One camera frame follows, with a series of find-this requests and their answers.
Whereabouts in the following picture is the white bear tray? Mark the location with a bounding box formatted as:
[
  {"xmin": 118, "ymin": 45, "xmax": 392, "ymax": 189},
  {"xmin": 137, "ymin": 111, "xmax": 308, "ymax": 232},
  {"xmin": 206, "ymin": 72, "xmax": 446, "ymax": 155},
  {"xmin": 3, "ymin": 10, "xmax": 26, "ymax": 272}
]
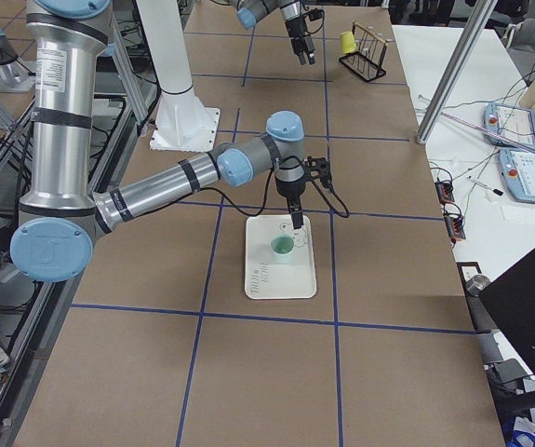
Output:
[{"xmin": 244, "ymin": 214, "xmax": 317, "ymax": 300}]

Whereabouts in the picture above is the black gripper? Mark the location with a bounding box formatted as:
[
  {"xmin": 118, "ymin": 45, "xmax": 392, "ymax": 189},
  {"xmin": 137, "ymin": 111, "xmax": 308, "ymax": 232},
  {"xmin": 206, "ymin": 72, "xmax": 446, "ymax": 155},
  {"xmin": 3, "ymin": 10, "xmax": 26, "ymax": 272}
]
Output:
[
  {"xmin": 285, "ymin": 16, "xmax": 315, "ymax": 65},
  {"xmin": 275, "ymin": 178, "xmax": 306, "ymax": 229}
]

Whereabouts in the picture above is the long metal rod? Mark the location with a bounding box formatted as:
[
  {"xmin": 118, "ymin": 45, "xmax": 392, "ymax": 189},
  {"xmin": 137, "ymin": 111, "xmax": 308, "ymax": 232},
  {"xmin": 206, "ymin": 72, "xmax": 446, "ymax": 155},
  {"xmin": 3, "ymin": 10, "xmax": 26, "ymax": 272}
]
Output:
[{"xmin": 440, "ymin": 111, "xmax": 535, "ymax": 155}]

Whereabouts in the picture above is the robot base on floor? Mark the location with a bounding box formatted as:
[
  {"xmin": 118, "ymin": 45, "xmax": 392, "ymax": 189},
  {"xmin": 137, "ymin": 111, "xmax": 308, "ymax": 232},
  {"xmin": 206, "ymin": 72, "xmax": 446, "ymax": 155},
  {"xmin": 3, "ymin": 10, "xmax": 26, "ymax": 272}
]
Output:
[{"xmin": 0, "ymin": 24, "xmax": 37, "ymax": 92}]

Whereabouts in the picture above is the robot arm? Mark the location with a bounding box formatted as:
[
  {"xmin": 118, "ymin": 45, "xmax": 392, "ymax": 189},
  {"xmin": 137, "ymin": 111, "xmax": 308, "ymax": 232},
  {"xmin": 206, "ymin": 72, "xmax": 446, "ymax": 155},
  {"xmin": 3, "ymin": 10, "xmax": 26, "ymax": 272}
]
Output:
[
  {"xmin": 218, "ymin": 0, "xmax": 325, "ymax": 65},
  {"xmin": 10, "ymin": 1, "xmax": 305, "ymax": 282}
]

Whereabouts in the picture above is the black marker pen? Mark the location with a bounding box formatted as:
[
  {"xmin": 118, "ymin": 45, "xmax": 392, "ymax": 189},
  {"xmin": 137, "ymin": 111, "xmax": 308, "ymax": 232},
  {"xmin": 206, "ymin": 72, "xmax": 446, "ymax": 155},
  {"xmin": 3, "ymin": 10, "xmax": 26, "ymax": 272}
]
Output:
[{"xmin": 467, "ymin": 176, "xmax": 504, "ymax": 196}]

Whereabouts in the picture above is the aluminium frame post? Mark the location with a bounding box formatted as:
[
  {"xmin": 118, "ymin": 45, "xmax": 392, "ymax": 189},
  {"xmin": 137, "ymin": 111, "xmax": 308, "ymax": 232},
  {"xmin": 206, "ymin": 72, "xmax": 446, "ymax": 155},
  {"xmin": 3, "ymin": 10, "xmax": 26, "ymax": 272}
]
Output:
[{"xmin": 416, "ymin": 0, "xmax": 497, "ymax": 144}]

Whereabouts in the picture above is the orange connector box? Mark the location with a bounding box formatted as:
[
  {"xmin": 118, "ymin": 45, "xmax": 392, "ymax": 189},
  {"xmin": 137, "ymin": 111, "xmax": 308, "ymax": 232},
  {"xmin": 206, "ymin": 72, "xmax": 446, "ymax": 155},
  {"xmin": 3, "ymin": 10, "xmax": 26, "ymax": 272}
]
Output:
[
  {"xmin": 435, "ymin": 180, "xmax": 455, "ymax": 205},
  {"xmin": 443, "ymin": 211, "xmax": 466, "ymax": 243}
]

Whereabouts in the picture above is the small metal cup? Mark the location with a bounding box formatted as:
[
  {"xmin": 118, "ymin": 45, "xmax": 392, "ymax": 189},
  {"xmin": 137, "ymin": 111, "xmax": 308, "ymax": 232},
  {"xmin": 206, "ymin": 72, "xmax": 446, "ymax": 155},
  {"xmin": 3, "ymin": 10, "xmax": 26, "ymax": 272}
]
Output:
[{"xmin": 465, "ymin": 274, "xmax": 491, "ymax": 297}]

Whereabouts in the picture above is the yellow cup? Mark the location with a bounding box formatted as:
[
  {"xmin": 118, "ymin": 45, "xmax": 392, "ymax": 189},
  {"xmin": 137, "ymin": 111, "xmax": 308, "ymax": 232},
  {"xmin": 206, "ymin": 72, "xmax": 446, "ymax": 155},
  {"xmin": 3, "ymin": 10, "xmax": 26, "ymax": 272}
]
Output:
[{"xmin": 340, "ymin": 31, "xmax": 356, "ymax": 55}]

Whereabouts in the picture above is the teach pendant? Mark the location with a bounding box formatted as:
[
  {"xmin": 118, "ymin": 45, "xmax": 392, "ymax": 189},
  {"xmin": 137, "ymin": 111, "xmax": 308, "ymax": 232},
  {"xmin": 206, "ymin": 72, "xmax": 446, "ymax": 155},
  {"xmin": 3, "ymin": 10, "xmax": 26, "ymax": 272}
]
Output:
[
  {"xmin": 499, "ymin": 148, "xmax": 535, "ymax": 204},
  {"xmin": 483, "ymin": 102, "xmax": 535, "ymax": 149}
]

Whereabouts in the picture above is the lower orange connector box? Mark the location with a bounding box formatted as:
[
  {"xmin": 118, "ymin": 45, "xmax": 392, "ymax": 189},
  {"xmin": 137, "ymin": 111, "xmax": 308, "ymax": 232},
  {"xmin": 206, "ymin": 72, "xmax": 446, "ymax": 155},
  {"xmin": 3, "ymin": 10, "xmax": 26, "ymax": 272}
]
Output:
[{"xmin": 443, "ymin": 211, "xmax": 466, "ymax": 243}]

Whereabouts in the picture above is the pale green cup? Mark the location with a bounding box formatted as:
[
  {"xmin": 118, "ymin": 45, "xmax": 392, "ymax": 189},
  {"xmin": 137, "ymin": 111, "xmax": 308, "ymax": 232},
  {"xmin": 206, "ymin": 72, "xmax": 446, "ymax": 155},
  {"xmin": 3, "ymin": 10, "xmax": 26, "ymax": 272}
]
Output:
[{"xmin": 270, "ymin": 235, "xmax": 295, "ymax": 264}]

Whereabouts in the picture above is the upper orange connector box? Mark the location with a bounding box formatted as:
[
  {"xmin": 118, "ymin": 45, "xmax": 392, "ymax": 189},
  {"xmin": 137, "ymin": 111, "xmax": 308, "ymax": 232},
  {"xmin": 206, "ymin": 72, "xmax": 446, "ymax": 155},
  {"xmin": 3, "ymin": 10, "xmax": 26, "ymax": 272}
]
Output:
[{"xmin": 435, "ymin": 180, "xmax": 455, "ymax": 205}]

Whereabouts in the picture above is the lower teach pendant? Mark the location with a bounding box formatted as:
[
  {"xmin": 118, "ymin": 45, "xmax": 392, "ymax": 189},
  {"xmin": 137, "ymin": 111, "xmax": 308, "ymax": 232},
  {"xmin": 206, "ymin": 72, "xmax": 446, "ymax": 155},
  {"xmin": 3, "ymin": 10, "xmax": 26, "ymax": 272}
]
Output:
[{"xmin": 499, "ymin": 148, "xmax": 535, "ymax": 204}]

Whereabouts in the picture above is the black camera cable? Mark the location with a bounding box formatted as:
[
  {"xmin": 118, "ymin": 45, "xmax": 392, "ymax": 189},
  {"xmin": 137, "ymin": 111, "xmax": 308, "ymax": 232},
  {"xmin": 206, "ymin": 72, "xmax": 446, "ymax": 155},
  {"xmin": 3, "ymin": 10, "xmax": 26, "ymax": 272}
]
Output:
[{"xmin": 201, "ymin": 156, "xmax": 350, "ymax": 220}]

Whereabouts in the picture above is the black laptop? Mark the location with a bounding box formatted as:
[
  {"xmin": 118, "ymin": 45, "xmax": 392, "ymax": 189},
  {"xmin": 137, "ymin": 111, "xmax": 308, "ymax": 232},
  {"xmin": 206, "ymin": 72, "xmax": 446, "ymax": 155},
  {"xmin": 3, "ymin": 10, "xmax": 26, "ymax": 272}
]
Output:
[{"xmin": 477, "ymin": 241, "xmax": 535, "ymax": 392}]

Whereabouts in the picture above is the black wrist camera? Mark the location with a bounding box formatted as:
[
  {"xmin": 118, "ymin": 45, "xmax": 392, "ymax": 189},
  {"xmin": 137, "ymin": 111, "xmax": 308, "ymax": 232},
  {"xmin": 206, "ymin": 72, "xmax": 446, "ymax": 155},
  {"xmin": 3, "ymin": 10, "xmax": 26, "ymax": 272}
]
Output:
[
  {"xmin": 303, "ymin": 156, "xmax": 333, "ymax": 192},
  {"xmin": 307, "ymin": 8, "xmax": 325, "ymax": 21}
]

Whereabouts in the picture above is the white power strip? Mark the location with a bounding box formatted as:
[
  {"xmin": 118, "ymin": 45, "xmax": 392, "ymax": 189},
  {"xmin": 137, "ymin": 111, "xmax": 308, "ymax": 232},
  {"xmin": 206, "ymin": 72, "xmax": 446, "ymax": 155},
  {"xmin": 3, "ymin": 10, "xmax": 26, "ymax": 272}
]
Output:
[{"xmin": 0, "ymin": 261, "xmax": 20, "ymax": 284}]

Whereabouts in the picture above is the black wire cup rack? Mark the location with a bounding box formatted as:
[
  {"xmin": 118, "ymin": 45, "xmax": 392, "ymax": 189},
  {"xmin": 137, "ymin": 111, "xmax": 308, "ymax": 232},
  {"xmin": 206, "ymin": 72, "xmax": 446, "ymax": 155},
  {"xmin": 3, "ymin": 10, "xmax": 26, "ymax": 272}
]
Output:
[{"xmin": 339, "ymin": 20, "xmax": 394, "ymax": 83}]

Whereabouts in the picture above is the upper teach pendant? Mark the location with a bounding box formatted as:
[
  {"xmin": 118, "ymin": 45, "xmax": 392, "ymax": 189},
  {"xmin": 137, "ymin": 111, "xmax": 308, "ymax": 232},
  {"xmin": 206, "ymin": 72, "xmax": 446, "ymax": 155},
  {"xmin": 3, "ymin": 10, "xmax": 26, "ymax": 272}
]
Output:
[{"xmin": 483, "ymin": 102, "xmax": 535, "ymax": 149}]

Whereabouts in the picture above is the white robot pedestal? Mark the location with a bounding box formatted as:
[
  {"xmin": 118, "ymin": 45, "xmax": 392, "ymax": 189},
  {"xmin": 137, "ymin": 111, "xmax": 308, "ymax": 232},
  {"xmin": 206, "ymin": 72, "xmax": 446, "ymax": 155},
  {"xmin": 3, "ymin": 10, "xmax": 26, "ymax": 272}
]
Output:
[{"xmin": 137, "ymin": 0, "xmax": 221, "ymax": 152}]

